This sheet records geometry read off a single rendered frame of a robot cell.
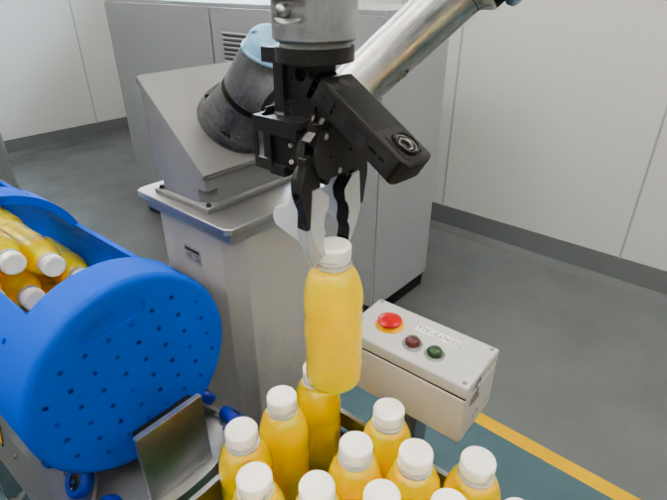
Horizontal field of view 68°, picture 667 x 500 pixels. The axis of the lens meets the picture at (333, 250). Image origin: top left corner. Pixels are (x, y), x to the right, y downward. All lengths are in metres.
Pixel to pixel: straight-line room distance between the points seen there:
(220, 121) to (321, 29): 0.59
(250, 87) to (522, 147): 2.48
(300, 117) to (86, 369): 0.40
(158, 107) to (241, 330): 0.48
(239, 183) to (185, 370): 0.43
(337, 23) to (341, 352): 0.33
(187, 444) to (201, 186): 0.48
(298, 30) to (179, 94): 0.66
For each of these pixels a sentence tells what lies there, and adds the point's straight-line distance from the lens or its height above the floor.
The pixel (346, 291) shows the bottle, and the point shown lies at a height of 1.27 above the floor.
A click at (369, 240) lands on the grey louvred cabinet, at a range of 2.34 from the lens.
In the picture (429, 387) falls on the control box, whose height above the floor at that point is 1.07.
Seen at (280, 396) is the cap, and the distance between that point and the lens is 0.67.
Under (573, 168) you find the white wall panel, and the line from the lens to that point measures 3.18.
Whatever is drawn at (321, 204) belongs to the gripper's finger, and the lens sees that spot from 0.48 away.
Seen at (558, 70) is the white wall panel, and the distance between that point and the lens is 3.12.
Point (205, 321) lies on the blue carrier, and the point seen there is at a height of 1.11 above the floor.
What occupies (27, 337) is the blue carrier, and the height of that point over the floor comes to 1.19.
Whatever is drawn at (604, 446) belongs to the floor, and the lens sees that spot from 2.26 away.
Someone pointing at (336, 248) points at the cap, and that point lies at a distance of 0.51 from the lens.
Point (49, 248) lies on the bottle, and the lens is 1.03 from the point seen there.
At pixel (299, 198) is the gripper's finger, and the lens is 0.46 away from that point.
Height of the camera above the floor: 1.55
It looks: 29 degrees down
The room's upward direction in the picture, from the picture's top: straight up
